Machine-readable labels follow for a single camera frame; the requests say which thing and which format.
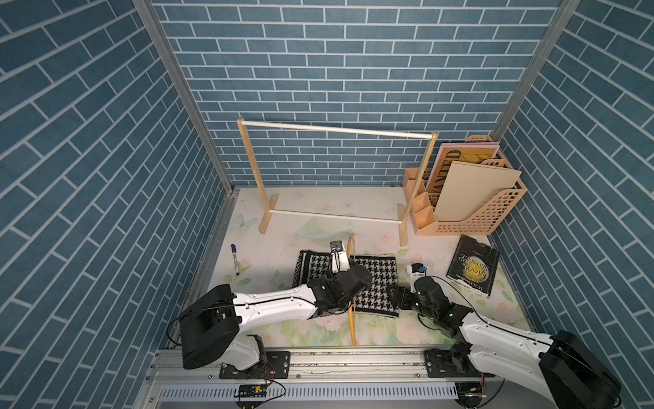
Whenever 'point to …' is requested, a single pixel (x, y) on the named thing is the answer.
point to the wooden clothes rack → (271, 204)
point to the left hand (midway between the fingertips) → (360, 265)
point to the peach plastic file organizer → (484, 218)
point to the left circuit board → (253, 390)
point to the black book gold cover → (473, 265)
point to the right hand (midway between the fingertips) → (394, 291)
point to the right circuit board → (469, 394)
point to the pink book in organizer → (458, 152)
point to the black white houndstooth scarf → (380, 298)
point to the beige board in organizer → (468, 184)
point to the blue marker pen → (234, 249)
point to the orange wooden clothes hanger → (353, 331)
